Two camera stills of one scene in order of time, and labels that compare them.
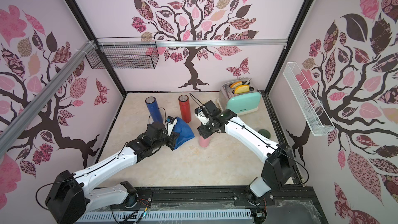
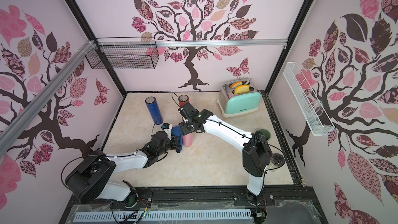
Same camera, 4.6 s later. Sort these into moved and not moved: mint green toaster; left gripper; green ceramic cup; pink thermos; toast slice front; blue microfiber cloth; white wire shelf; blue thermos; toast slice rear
Moved: left gripper; pink thermos; blue microfiber cloth
Not moved: blue thermos; green ceramic cup; white wire shelf; toast slice front; toast slice rear; mint green toaster
